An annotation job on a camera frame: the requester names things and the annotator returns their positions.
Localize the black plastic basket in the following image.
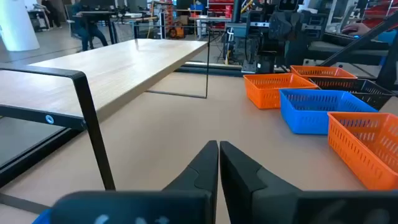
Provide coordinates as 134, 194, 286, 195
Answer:
307, 77, 397, 111

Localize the blue plastic basket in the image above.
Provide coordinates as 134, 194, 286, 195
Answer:
32, 208, 52, 224
279, 88, 379, 136

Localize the white round pillar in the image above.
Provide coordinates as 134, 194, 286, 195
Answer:
0, 0, 40, 52

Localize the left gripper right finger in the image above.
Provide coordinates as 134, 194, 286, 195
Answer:
219, 140, 302, 224

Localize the person's hand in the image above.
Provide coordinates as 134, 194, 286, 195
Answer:
341, 22, 373, 37

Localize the wooden shelf with black frame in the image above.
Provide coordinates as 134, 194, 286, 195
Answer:
0, 27, 212, 215

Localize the standing person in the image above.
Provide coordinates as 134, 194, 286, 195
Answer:
40, 0, 63, 29

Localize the seated person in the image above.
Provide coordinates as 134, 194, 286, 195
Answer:
70, 0, 109, 52

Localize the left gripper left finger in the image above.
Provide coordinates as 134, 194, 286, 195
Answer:
162, 139, 220, 224

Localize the orange plastic basket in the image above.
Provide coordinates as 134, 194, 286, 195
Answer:
327, 111, 398, 191
243, 73, 318, 110
290, 65, 358, 90

